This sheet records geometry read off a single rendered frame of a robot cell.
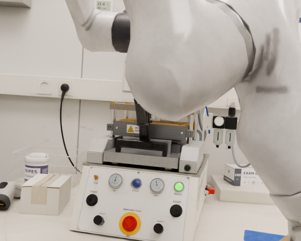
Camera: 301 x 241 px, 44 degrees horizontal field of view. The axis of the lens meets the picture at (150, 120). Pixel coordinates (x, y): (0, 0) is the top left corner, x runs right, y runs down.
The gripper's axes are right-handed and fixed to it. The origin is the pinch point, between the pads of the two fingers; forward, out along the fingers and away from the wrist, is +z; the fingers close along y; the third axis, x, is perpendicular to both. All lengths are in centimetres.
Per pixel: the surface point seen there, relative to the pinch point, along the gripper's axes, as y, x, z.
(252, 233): 2.4, 33.2, 28.3
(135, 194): 12.1, 0.3, 12.9
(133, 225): 18.9, 1.3, 18.2
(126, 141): 4.2, -4.3, 0.7
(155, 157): 5.5, 4.4, 4.3
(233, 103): -67, 24, 12
